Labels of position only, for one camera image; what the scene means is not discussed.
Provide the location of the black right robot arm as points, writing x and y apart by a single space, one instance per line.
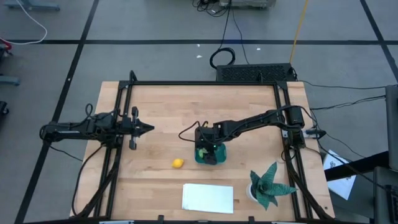
261 118

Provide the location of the green lime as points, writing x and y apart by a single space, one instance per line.
202 152

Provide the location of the white printed paper sheet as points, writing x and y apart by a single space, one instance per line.
342 183

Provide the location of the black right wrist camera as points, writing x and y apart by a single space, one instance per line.
203 135

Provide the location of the grey equipment box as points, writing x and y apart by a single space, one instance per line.
247 3

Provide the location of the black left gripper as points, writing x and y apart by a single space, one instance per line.
134 143

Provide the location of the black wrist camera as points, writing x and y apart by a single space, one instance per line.
125 127
203 135

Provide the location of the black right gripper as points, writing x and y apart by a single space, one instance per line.
219 133

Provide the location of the black aluminium table frame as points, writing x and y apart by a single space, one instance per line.
202 83

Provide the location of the green snake plant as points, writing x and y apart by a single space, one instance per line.
267 186

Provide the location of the yellow lemon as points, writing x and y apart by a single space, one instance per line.
178 163

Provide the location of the white paper towel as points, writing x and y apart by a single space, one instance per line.
207 198

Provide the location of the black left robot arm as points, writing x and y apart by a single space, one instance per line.
77 129

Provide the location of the teal tupperware container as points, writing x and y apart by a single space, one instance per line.
222 155

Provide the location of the grey furniture panel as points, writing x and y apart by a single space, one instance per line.
392 130

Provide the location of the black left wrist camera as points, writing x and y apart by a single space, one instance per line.
125 127

